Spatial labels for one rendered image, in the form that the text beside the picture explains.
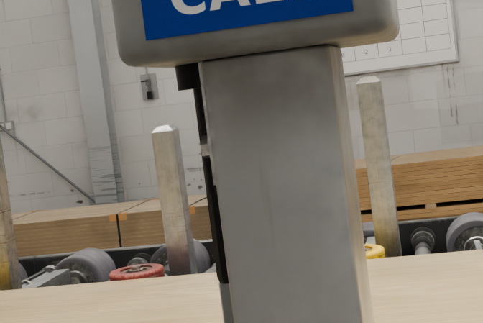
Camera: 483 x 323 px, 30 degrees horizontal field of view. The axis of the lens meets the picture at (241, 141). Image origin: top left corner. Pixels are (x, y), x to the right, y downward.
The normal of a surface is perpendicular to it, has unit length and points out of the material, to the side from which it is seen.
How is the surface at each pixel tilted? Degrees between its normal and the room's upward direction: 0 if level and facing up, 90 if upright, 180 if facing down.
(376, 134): 90
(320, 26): 105
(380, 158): 90
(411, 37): 90
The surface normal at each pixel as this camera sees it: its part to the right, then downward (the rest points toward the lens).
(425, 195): -0.18, 0.07
